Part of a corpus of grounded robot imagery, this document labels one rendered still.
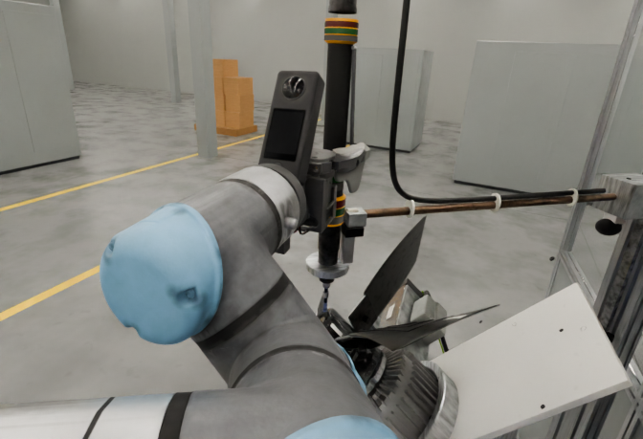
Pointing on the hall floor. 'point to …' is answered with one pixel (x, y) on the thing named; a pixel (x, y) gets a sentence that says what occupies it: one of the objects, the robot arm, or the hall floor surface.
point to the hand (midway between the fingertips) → (333, 141)
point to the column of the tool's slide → (631, 322)
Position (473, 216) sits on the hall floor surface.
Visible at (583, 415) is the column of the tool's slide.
